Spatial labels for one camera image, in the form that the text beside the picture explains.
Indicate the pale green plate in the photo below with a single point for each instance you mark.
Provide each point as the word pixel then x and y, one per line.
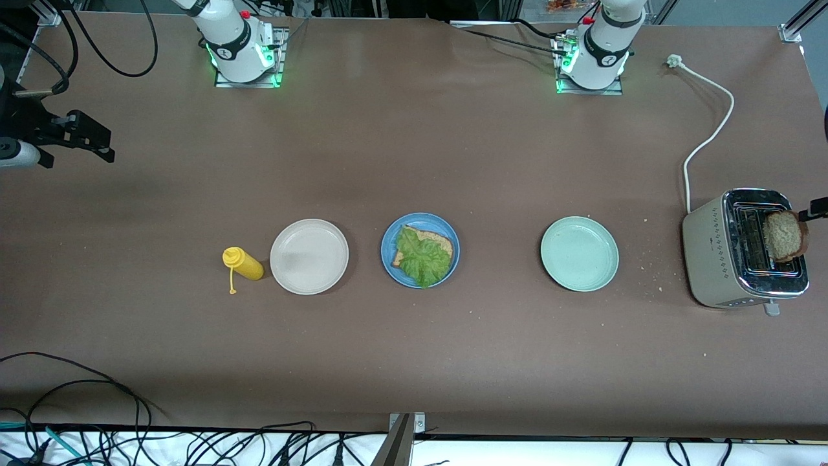
pixel 579 254

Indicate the aluminium frame profile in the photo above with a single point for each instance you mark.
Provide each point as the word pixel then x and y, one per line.
pixel 802 22

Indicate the beige chrome toaster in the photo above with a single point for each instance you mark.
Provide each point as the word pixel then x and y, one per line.
pixel 708 259

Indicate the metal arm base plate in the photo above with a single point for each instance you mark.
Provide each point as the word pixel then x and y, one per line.
pixel 588 92
pixel 279 65

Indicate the brown bread slice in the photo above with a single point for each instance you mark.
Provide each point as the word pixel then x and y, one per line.
pixel 440 241
pixel 784 236

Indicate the beige plate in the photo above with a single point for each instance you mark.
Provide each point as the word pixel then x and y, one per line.
pixel 309 257

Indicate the metal table bracket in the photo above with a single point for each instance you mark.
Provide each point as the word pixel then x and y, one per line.
pixel 398 446

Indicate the green lettuce leaf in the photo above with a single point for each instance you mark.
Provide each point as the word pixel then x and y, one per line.
pixel 424 259

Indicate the orange food items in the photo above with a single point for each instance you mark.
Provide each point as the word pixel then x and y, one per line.
pixel 566 6

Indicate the yellow squeeze bottle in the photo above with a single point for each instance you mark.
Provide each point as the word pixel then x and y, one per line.
pixel 246 264

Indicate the blue plate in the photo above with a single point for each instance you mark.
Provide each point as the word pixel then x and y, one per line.
pixel 387 246

